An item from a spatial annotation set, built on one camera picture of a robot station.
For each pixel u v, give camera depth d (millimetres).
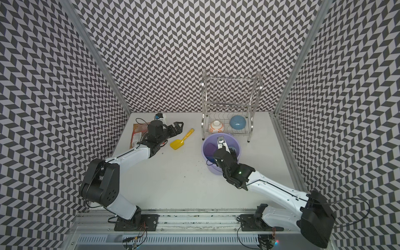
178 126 821
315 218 391
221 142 638
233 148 718
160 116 800
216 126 996
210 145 887
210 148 887
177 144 1016
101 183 452
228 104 827
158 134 701
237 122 1027
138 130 1053
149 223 724
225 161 559
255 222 652
